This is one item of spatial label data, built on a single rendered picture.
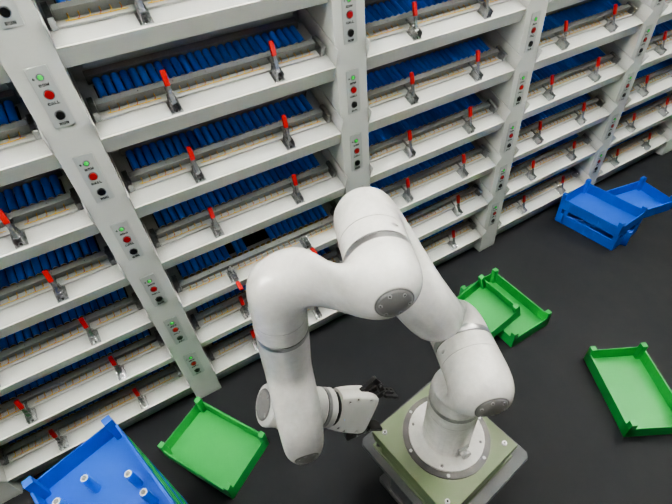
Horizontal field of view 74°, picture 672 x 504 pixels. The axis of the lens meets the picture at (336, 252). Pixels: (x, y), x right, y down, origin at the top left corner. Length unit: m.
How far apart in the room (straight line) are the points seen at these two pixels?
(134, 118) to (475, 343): 0.88
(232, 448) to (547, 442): 1.05
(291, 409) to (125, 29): 0.81
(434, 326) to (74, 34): 0.88
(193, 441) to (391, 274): 1.32
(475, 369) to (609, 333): 1.25
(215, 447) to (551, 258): 1.64
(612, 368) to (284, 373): 1.42
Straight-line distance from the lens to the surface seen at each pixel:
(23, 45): 1.07
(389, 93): 1.49
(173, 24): 1.09
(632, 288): 2.28
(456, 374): 0.89
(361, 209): 0.64
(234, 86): 1.20
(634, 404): 1.91
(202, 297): 1.46
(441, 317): 0.75
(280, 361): 0.76
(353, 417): 1.04
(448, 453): 1.22
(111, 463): 1.26
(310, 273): 0.60
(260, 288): 0.64
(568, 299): 2.13
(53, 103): 1.10
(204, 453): 1.73
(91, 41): 1.07
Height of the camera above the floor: 1.51
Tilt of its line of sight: 43 degrees down
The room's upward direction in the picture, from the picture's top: 6 degrees counter-clockwise
